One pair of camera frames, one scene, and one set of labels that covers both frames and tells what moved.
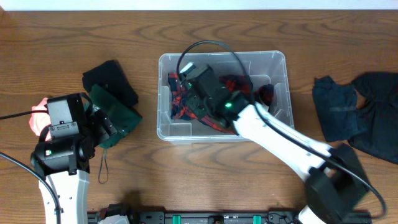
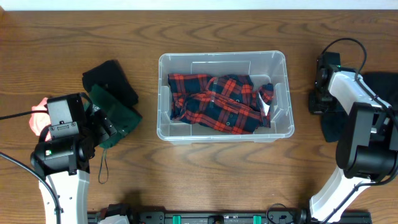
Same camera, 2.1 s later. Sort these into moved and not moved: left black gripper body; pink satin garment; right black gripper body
Moved: right black gripper body
Not moved: left black gripper body; pink satin garment
